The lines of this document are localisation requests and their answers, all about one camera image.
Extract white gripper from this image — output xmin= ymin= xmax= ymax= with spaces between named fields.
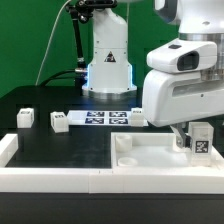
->
xmin=142 ymin=70 xmax=224 ymax=148

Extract white square table top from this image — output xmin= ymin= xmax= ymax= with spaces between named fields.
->
xmin=111 ymin=132 xmax=224 ymax=169

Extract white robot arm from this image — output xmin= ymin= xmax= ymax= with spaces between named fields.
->
xmin=83 ymin=0 xmax=224 ymax=145

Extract white marker sheet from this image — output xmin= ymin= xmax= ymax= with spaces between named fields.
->
xmin=67 ymin=110 xmax=148 ymax=127

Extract white U-shaped fence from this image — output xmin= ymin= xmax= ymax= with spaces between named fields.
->
xmin=0 ymin=134 xmax=224 ymax=194

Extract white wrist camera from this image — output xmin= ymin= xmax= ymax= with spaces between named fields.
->
xmin=147 ymin=39 xmax=217 ymax=74

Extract black cables at base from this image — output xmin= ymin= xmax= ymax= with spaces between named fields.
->
xmin=39 ymin=69 xmax=88 ymax=88

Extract white cable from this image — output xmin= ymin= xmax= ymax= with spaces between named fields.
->
xmin=35 ymin=0 xmax=73 ymax=87

